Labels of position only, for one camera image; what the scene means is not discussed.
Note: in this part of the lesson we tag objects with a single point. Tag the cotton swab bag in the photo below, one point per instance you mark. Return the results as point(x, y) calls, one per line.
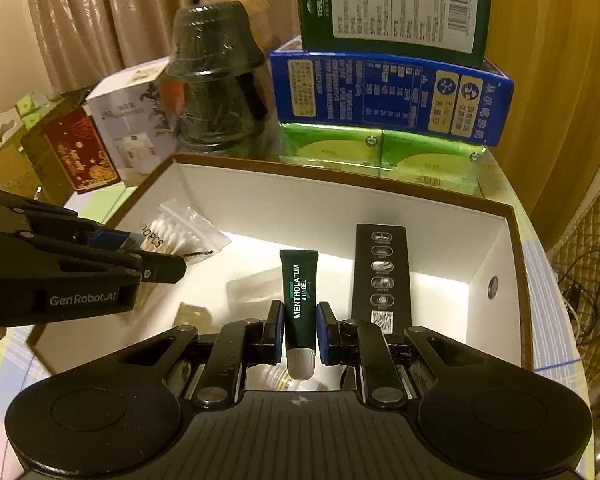
point(180, 235)

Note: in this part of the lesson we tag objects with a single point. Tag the checked cloth covered desktop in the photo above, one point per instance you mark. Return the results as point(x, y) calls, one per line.
point(550, 320)

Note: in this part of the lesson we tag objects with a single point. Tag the green carton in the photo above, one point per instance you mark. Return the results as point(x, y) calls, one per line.
point(380, 10)

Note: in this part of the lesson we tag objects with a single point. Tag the light green packets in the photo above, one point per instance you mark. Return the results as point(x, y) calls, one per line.
point(35, 107)

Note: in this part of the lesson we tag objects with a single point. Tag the quilted chair cover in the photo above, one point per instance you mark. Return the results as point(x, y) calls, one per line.
point(595, 230)

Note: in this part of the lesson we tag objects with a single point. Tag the green lip gel tube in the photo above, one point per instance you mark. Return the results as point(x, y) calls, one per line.
point(300, 300)

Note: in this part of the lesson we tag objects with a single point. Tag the red gift box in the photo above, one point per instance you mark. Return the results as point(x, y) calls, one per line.
point(75, 155)

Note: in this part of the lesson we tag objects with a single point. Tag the beige curtain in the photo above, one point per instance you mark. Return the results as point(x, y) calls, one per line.
point(105, 10)

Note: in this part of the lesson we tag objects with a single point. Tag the film wrapped dark bowl stack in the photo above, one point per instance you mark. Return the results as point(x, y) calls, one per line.
point(215, 40)
point(215, 115)

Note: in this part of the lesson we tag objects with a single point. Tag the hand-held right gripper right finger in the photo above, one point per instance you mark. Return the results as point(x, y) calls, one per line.
point(323, 332)

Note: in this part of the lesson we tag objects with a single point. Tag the blue carton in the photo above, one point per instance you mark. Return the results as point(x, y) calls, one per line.
point(355, 90)

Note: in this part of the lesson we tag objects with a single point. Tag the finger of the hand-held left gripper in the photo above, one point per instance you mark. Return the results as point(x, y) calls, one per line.
point(107, 239)
point(162, 270)

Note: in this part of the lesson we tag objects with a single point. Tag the brown cardboard storage box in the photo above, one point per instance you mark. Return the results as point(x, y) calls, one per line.
point(330, 210)

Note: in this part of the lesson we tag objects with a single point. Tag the black shaver box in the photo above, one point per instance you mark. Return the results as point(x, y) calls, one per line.
point(380, 280)

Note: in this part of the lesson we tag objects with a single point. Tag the white humidifier box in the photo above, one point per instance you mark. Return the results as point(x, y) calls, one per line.
point(130, 130)

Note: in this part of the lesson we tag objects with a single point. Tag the green tissue packet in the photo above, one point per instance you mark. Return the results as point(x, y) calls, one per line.
point(430, 165)
point(330, 150)

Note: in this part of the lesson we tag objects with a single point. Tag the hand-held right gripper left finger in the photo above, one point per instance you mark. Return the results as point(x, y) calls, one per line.
point(278, 330)

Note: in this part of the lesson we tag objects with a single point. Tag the pile of cardboard boxes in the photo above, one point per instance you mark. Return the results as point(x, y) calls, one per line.
point(10, 165)

